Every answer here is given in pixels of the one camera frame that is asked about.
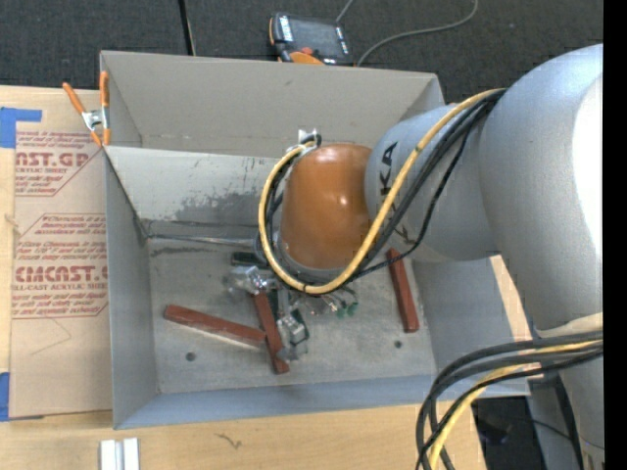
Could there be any grey metal bin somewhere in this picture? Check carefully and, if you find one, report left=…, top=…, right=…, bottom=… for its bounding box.
left=99, top=50, right=533, bottom=431

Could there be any red-brown flat block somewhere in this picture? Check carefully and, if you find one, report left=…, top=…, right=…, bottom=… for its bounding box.
left=251, top=291, right=292, bottom=376
left=385, top=247, right=421, bottom=334
left=163, top=304, right=268, bottom=346

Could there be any brown cardboard board, red print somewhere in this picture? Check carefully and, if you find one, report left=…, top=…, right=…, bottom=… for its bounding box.
left=0, top=84, right=115, bottom=423

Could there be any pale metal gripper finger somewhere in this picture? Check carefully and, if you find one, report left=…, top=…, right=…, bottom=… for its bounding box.
left=223, top=265, right=270, bottom=296
left=275, top=307, right=312, bottom=362

